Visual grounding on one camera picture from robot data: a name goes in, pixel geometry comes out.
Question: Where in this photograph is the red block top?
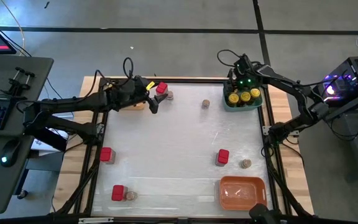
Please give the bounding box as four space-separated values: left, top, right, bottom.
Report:
155 81 169 96

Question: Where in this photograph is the black computer mouse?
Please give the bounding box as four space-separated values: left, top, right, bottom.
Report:
0 138 22 168

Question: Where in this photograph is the red-lidded patterned paprika tin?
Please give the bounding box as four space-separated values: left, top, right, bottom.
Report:
214 149 231 167

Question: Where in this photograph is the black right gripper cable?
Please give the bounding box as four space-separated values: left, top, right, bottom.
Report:
216 49 242 68

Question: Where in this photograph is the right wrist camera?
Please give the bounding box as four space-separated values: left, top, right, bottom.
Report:
234 54 254 74

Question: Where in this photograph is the red block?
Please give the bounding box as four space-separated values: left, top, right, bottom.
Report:
111 184 129 202
99 146 117 165
155 81 169 96

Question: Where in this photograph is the pale yellow floor cable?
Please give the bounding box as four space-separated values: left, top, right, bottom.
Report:
0 0 26 57

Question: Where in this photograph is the silver metal bracket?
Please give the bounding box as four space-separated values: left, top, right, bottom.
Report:
78 217 114 224

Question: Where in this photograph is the black clamp bracket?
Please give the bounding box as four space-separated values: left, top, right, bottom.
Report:
0 66 36 100

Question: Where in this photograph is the white box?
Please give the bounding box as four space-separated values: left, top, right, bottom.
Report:
31 127 71 156

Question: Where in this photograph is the yellow-lidded brown seasoning canister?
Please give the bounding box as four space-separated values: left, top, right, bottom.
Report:
239 91 252 106
227 93 241 107
249 88 262 101

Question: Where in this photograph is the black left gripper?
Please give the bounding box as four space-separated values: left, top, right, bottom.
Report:
115 77 168 114

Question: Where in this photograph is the orange plastic bin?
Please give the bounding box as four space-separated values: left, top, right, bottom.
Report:
218 175 268 212

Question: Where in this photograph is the black computer cable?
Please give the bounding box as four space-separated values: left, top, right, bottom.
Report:
324 113 358 153

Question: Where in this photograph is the black monitor cable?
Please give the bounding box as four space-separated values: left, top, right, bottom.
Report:
0 29 65 102

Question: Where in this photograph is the black aluminium table frame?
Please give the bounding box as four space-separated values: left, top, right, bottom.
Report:
51 76 315 224

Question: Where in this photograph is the teal plastic bin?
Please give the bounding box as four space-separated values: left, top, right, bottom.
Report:
222 80 264 113

